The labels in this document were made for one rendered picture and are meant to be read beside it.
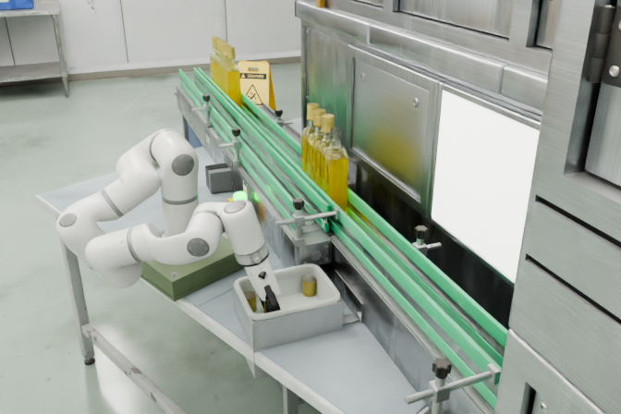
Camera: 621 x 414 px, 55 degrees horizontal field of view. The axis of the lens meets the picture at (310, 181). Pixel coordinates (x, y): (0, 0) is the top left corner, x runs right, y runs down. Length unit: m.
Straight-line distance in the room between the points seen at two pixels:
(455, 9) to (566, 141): 0.85
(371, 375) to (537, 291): 0.76
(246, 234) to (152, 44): 6.20
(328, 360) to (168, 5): 6.30
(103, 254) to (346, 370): 0.59
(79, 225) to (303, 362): 0.61
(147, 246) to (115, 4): 6.08
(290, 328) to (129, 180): 0.54
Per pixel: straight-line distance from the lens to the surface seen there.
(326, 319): 1.42
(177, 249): 1.27
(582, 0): 0.54
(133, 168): 1.55
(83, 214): 1.51
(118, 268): 1.42
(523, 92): 1.14
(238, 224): 1.26
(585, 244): 0.57
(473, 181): 1.28
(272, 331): 1.38
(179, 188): 1.55
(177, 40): 7.42
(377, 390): 1.31
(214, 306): 1.55
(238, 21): 7.55
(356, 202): 1.60
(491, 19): 1.27
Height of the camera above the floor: 1.63
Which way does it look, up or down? 23 degrees down
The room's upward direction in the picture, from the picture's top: straight up
